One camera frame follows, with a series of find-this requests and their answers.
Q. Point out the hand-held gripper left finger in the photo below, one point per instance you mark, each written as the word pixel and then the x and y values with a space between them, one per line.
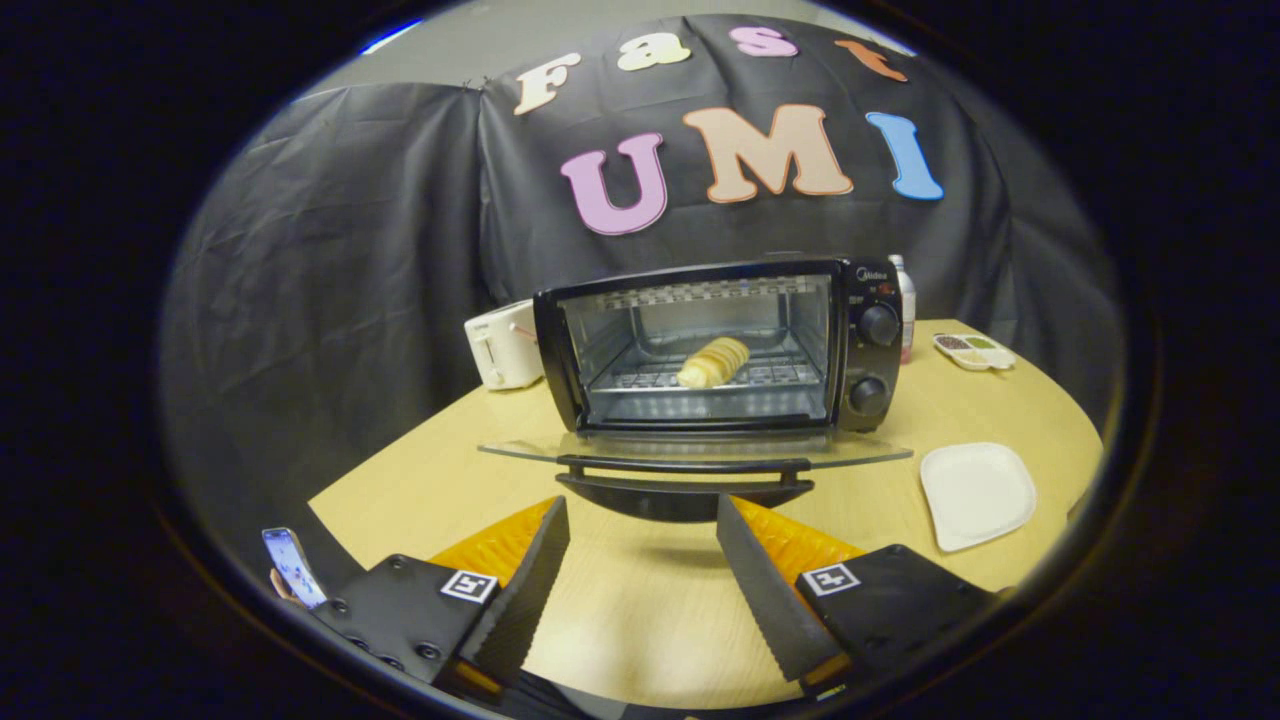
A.
pixel 528 590

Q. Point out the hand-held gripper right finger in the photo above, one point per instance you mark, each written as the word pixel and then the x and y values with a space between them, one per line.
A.
pixel 765 595

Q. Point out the spiral pastry roll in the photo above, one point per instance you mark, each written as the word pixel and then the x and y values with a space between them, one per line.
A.
pixel 713 362

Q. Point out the black toaster oven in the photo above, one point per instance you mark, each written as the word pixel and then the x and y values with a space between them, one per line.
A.
pixel 850 360

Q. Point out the white bread toaster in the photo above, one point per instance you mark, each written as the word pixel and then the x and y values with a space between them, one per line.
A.
pixel 500 350

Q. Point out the white square plate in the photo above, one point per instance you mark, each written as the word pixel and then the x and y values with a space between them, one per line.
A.
pixel 978 495

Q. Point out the smartphone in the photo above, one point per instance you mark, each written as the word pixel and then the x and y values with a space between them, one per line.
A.
pixel 293 565

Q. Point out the clear plastic bottle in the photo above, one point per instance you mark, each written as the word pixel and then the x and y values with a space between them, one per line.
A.
pixel 906 310

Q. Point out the white divided condiment dish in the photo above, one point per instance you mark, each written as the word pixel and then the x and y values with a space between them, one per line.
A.
pixel 975 352

